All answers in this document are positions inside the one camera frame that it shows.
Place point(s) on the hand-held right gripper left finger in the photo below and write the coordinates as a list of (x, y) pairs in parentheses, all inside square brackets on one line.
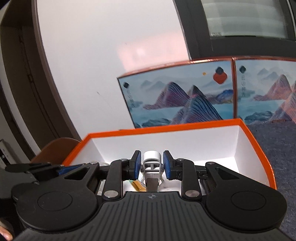
[(136, 165)]

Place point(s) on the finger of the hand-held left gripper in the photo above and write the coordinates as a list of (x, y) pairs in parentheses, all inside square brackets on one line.
[(46, 168)]

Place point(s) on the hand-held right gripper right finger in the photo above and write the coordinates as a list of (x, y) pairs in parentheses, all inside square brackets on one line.
[(167, 165)]

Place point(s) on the white nail clipper with magnifier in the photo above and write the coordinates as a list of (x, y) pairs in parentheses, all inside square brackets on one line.
[(151, 160)]

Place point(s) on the orange cardboard box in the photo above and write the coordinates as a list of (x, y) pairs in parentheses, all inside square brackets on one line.
[(196, 143)]

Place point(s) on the person's left hand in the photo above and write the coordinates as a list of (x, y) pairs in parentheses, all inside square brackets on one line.
[(4, 231)]

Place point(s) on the brown wooden chair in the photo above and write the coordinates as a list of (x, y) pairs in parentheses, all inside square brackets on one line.
[(57, 148)]

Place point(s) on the white appliance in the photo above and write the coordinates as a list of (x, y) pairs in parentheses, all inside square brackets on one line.
[(3, 153)]

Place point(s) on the landscape print gift box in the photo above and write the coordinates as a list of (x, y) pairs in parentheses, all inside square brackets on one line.
[(173, 92), (266, 92)]

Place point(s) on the dark brown door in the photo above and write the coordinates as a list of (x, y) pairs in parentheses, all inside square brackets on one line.
[(18, 69)]

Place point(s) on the dark framed window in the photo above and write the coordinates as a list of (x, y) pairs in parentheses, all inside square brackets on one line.
[(242, 18)]

